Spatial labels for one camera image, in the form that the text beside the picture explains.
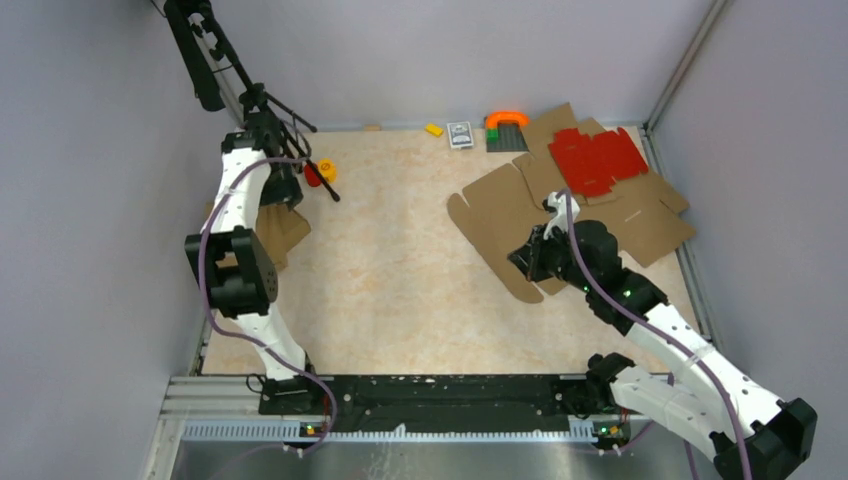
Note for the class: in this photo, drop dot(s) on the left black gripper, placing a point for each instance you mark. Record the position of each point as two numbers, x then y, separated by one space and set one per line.
288 190

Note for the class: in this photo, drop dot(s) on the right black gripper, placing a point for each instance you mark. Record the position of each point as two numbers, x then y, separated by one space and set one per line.
528 258

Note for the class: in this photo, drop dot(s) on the brown cardboard box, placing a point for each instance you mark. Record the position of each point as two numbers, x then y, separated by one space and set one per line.
279 230

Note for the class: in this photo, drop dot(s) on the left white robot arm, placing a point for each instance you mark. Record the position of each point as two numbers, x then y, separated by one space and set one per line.
236 276

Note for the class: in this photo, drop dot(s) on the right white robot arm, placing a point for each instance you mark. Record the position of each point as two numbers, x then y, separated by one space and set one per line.
747 431

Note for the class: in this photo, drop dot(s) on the playing card deck box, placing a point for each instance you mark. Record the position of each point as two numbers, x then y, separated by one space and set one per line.
460 135

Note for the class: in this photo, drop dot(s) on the yellow round toy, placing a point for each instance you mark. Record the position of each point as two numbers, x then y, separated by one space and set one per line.
328 170

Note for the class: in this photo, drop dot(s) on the small brown cardboard blank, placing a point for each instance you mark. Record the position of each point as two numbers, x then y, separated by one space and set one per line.
541 175

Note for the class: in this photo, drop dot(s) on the red flat cardboard blank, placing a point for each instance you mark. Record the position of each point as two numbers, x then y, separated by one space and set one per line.
592 165

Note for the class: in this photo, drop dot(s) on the large brown cardboard sheet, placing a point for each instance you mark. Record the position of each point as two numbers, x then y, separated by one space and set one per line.
497 212

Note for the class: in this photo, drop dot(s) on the orange horseshoe toy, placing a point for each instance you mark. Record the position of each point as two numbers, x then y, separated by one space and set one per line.
495 119

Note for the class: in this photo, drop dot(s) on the yellow small block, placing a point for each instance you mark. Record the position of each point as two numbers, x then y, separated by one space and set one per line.
434 130

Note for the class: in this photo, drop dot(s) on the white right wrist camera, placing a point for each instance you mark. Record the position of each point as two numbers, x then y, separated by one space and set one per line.
562 208

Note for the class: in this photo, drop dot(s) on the black camera tripod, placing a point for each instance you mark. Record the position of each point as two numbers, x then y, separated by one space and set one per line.
219 78

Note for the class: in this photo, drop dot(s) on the grey lego base plate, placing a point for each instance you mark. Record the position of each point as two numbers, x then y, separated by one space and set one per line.
511 140

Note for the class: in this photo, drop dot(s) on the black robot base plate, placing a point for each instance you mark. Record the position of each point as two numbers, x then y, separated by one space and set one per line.
447 407

